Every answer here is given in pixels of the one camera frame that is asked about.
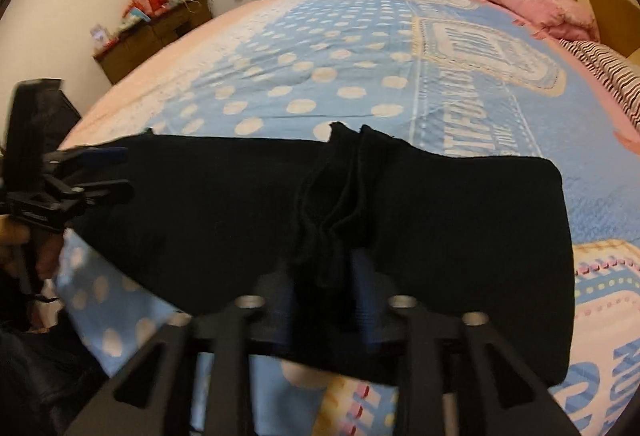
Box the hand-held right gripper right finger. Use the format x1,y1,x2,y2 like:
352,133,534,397
350,251,583,436

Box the cream and brown headboard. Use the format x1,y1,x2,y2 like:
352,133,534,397
537,0,640,66

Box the person's dark clothing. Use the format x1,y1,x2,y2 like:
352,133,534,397
0,301,108,436

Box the black pants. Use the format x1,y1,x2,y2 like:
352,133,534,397
65,121,576,387

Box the small white and pink card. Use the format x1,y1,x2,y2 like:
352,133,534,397
90,24,112,50

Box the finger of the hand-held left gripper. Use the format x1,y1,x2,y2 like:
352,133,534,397
45,147,129,177
50,179,135,217

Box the person's left hand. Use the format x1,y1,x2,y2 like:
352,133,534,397
0,218,66,283

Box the blue polka dot bed sheet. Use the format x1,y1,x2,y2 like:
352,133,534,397
52,0,640,436

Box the striped pillow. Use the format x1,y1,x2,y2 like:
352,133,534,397
557,40,640,133

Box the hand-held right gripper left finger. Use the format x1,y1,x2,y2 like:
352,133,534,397
65,266,301,436

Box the pink floral pillow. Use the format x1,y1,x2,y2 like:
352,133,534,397
479,0,601,42

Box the dark wooden desk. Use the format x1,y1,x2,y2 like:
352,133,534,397
92,0,214,85

